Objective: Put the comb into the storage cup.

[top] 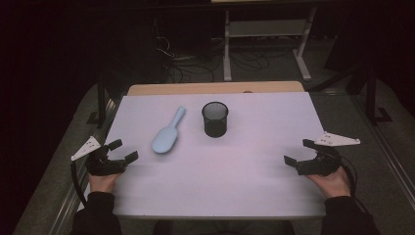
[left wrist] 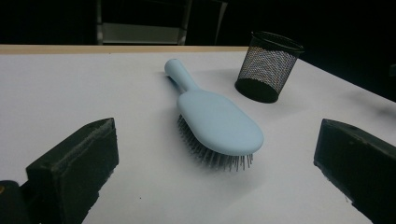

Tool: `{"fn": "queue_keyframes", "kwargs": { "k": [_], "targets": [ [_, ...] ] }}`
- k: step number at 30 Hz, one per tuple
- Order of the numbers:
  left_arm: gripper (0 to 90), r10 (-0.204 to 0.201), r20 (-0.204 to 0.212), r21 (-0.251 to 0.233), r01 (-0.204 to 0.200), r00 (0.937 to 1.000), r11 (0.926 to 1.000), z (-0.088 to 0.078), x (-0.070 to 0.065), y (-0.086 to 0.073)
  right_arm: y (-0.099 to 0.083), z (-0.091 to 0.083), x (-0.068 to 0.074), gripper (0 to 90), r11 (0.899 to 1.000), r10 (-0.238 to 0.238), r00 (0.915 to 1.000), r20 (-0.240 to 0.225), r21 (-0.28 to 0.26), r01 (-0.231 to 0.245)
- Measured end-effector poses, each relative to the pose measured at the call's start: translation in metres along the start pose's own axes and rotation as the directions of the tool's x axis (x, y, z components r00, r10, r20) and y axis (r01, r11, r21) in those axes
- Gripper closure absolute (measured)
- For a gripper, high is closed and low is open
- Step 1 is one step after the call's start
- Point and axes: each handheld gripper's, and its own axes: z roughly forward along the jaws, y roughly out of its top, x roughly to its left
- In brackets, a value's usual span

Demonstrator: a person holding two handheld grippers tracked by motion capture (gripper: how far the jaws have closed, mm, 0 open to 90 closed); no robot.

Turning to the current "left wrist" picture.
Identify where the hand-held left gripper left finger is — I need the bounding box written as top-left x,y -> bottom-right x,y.
25,117 -> 120,224

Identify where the white table cover sheet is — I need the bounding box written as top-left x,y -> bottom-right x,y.
0,50 -> 396,224

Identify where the light blue hairbrush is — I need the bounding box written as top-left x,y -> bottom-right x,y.
163,58 -> 265,173

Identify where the grey metal stand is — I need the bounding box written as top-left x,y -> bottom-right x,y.
95,0 -> 228,47

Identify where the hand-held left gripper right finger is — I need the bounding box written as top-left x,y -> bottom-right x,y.
313,118 -> 396,224

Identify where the black mesh pen holder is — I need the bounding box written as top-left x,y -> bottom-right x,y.
233,30 -> 305,105

